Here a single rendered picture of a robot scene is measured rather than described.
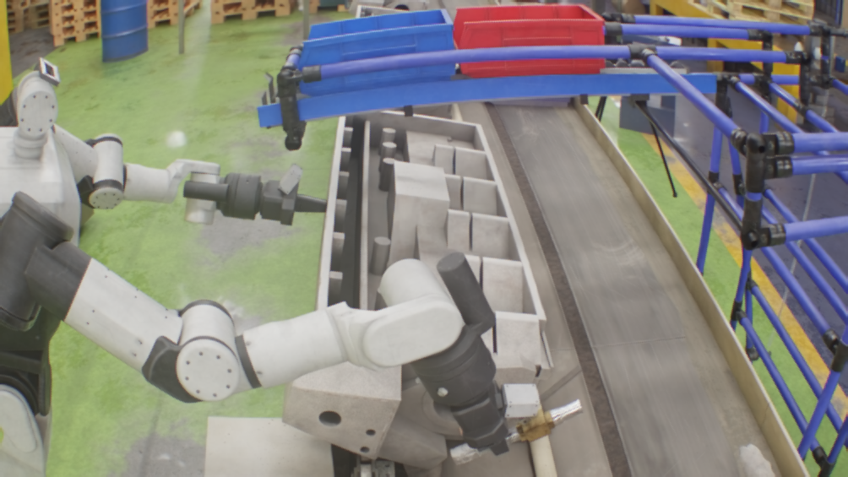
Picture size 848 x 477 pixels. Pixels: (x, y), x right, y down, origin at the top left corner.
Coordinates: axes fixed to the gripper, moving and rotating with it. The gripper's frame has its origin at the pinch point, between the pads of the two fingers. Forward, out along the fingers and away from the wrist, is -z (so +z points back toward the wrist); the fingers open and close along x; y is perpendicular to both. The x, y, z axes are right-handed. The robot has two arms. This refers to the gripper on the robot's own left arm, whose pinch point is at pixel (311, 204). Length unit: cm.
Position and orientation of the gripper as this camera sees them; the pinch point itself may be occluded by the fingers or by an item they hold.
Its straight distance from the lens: 154.9
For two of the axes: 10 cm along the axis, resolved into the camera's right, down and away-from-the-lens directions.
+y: 1.7, -8.7, -4.6
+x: 0.5, 4.7, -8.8
